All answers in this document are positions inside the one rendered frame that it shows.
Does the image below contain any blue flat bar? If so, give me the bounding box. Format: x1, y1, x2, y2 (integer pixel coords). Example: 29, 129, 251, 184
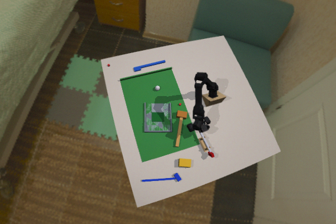
134, 60, 165, 72

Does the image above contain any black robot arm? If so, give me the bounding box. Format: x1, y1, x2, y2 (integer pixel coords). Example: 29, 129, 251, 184
192, 72, 219, 133

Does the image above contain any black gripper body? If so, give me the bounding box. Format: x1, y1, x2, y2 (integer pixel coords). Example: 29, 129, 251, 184
187, 116, 211, 132

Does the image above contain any green flat mat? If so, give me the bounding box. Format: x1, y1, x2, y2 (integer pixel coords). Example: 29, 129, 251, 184
120, 69, 200, 162

